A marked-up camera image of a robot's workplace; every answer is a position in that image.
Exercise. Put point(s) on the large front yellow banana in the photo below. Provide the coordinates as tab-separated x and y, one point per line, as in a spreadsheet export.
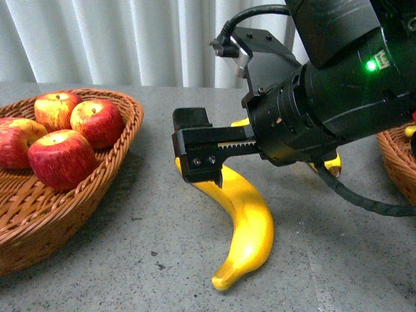
253	226

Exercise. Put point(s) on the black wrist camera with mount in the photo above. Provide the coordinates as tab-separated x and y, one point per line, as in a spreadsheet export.
257	56

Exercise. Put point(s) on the white pleated curtain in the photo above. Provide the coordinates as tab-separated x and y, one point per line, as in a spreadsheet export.
142	43

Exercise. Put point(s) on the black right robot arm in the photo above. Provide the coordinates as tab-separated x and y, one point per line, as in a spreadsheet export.
367	47

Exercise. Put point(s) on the large front red apple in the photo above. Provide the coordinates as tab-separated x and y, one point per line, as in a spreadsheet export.
62	159

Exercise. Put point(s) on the left brown wicker basket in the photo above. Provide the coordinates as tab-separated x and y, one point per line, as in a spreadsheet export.
36	220

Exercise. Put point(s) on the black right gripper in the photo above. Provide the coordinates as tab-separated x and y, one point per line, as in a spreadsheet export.
286	112

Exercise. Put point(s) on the brown wicker basket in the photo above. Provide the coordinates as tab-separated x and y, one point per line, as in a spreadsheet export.
36	220
398	159

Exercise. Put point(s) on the red apple in basket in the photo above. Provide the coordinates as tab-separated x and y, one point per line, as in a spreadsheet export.
99	121

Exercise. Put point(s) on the right brown wicker basket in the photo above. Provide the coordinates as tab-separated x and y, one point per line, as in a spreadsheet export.
398	159

